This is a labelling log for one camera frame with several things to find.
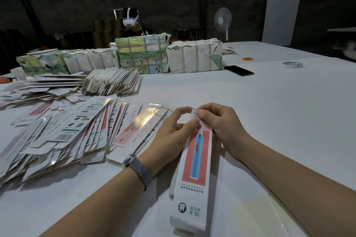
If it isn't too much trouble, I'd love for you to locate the white toothbrush carton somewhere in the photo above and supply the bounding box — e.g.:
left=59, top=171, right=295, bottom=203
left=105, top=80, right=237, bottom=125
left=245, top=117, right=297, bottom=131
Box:
left=169, top=109, right=214, bottom=234

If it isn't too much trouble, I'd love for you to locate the green printed wrapped bundle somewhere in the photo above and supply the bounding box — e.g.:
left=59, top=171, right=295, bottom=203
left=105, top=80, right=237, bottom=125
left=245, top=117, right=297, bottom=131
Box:
left=115, top=33, right=172, bottom=75

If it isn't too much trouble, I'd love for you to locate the white board panel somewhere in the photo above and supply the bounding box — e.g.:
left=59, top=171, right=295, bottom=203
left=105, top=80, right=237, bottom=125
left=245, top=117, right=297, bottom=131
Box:
left=261, top=0, right=305, bottom=46

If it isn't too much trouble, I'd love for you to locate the fanned stack of white cartons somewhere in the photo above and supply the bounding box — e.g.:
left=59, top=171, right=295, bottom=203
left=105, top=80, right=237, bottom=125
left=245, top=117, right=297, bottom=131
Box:
left=82, top=67, right=142, bottom=96

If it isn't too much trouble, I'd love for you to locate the person's right hand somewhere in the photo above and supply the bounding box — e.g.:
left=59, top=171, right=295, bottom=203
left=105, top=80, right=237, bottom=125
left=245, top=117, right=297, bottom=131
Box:
left=196, top=102, right=257, bottom=163

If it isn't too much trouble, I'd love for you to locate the white head-mounted camera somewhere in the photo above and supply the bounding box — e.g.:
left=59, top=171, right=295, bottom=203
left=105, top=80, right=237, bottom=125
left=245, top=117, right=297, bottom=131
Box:
left=114, top=7, right=140, bottom=27

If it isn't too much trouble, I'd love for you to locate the dark wooden chair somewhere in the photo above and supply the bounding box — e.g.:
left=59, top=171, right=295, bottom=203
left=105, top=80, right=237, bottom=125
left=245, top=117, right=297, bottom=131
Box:
left=175, top=27, right=205, bottom=41

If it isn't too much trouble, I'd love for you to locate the person's left forearm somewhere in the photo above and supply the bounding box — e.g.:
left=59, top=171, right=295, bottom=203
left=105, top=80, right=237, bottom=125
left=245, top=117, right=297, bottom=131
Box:
left=42, top=167, right=150, bottom=237

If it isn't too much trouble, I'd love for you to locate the person's right forearm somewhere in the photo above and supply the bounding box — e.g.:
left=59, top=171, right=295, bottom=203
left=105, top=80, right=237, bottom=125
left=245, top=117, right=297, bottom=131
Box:
left=239, top=140, right=356, bottom=237

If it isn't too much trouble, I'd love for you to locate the pile of cartons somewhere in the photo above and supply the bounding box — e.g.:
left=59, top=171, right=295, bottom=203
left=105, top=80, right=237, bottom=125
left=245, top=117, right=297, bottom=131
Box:
left=0, top=70, right=174, bottom=187

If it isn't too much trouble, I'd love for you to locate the white strapped wrapped bundle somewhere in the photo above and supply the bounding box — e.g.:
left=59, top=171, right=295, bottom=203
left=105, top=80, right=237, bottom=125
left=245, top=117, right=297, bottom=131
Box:
left=166, top=38, right=224, bottom=74

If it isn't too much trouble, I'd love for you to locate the black smartphone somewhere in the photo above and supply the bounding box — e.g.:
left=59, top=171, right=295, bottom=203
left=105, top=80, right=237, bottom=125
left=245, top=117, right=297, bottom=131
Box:
left=224, top=65, right=255, bottom=77

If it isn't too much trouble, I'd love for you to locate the grey band wristwatch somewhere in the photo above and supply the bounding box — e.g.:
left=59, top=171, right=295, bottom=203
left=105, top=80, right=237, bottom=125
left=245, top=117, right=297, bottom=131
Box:
left=123, top=154, right=154, bottom=191

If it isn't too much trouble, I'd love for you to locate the cluttered side table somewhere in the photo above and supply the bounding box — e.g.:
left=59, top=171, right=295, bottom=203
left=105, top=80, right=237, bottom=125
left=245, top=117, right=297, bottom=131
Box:
left=327, top=27, right=356, bottom=60

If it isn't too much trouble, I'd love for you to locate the person's left hand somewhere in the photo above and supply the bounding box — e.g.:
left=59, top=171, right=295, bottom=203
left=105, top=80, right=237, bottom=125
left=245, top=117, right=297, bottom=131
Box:
left=138, top=106, right=201, bottom=176

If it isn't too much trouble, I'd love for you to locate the row of white wrapped bundles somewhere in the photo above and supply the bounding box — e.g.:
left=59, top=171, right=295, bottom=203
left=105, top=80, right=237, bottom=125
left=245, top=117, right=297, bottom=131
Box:
left=16, top=48, right=119, bottom=76

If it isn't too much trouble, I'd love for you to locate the white standing fan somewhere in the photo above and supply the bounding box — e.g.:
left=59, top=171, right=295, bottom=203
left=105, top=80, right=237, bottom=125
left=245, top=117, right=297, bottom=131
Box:
left=214, top=7, right=233, bottom=41

